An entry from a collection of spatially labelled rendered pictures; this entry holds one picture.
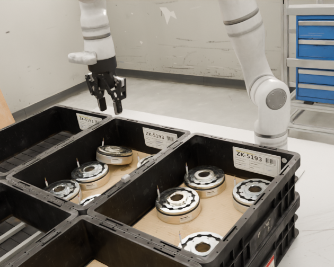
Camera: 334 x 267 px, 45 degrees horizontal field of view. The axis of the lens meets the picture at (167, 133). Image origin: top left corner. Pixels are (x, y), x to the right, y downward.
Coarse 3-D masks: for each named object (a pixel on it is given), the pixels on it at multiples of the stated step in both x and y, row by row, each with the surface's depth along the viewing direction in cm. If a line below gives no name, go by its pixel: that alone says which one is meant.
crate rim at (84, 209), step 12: (108, 120) 123; (120, 120) 123; (132, 120) 121; (84, 132) 117; (180, 132) 110; (48, 156) 107; (156, 156) 98; (24, 168) 102; (12, 180) 97; (120, 180) 91; (36, 192) 91; (48, 192) 90; (108, 192) 87; (72, 204) 84
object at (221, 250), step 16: (176, 144) 103; (240, 144) 99; (256, 144) 97; (160, 160) 97; (288, 176) 86; (112, 192) 86; (272, 192) 80; (96, 208) 82; (256, 208) 75; (112, 224) 76; (240, 224) 72; (160, 240) 71; (224, 240) 69; (192, 256) 66; (208, 256) 65; (224, 256) 68
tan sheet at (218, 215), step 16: (224, 192) 98; (208, 208) 93; (224, 208) 93; (144, 224) 91; (160, 224) 90; (176, 224) 90; (192, 224) 89; (208, 224) 88; (224, 224) 88; (176, 240) 85
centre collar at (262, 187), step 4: (248, 184) 93; (252, 184) 93; (256, 184) 93; (260, 184) 93; (244, 188) 92; (248, 188) 92; (260, 188) 92; (264, 188) 91; (248, 192) 91; (252, 192) 90; (260, 192) 90; (252, 196) 90; (256, 196) 90
